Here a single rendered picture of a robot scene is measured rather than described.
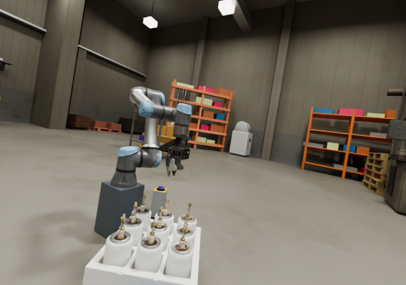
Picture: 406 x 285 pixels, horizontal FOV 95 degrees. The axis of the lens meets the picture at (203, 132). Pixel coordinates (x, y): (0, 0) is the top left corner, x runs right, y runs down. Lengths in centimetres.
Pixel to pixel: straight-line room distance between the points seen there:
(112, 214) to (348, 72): 776
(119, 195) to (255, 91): 733
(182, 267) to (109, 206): 62
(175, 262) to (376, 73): 789
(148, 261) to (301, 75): 766
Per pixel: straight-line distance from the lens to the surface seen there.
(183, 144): 90
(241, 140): 701
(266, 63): 835
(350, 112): 690
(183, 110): 90
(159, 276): 83
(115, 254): 85
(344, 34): 854
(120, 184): 122
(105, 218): 132
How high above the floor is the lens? 70
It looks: 1 degrees down
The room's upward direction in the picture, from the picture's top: 9 degrees clockwise
